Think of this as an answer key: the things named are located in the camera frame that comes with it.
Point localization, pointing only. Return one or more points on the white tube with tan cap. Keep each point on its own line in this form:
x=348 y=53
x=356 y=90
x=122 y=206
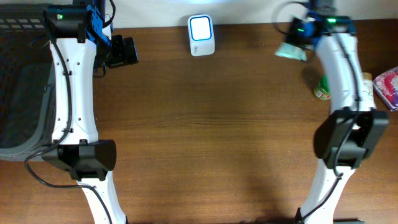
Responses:
x=368 y=89

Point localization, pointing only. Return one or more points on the purple red pad pack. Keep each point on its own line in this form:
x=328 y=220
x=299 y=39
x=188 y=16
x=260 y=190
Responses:
x=385 y=86

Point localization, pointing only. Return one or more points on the grey plastic mesh basket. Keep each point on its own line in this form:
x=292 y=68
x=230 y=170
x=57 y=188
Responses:
x=27 y=82

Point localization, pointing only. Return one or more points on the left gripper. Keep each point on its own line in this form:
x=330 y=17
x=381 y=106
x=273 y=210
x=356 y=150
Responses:
x=123 y=56

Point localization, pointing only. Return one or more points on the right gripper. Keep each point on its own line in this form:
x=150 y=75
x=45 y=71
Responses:
x=291 y=37

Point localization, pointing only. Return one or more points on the green lid jar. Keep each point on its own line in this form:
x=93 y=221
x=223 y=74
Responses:
x=321 y=90

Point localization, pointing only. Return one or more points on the teal wipes packet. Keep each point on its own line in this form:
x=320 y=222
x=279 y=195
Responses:
x=290 y=51

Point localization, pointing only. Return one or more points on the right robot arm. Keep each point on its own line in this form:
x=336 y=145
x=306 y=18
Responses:
x=354 y=126

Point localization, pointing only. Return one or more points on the white barcode scanner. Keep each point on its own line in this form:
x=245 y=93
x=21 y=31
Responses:
x=201 y=35

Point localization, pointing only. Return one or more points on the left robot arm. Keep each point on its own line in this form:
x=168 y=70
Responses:
x=81 y=41

